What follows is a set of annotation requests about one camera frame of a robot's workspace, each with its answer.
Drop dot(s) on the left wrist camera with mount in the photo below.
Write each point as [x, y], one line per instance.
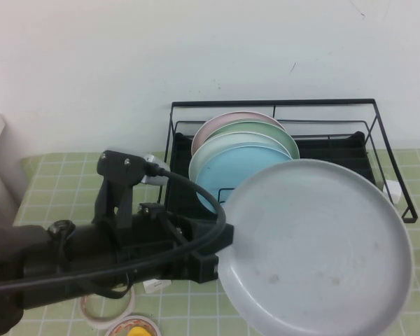
[119, 175]

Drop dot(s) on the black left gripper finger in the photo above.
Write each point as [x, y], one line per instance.
[210, 238]
[204, 267]

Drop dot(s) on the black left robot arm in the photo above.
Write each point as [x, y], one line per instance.
[21, 252]

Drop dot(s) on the blue plate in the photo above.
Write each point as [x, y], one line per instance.
[224, 171]

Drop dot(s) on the white charger adapter with port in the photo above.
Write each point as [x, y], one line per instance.
[155, 286]

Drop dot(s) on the green checked tablecloth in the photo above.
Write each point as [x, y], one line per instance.
[73, 168]

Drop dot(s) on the grey plate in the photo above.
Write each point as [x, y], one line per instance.
[318, 245]

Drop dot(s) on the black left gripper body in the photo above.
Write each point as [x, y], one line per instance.
[150, 245]

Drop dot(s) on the pink plate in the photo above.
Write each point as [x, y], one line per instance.
[206, 134]

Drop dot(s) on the green plate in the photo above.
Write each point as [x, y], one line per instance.
[259, 130]

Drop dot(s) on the pale mint plate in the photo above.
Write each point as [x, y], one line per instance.
[204, 155]

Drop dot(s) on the small yellow object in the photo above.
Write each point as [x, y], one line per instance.
[138, 332]

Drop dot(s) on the large white tape roll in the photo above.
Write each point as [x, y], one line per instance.
[91, 312]

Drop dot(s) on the black plastic drip tray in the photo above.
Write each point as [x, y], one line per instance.
[336, 154]

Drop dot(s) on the white tape roll orange print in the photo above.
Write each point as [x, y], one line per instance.
[143, 319]

